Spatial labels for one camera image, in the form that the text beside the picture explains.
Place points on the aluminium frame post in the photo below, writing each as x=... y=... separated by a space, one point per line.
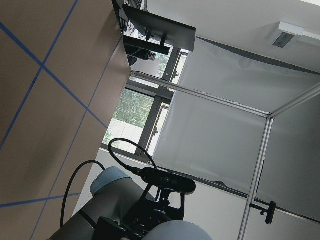
x=307 y=95

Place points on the black clamp on frame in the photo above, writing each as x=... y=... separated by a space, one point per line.
x=269 y=212

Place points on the black monitor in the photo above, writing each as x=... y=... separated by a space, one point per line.
x=158 y=31

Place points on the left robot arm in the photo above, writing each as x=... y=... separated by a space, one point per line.
x=121 y=210

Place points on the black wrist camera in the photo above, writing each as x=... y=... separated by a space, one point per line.
x=168 y=180

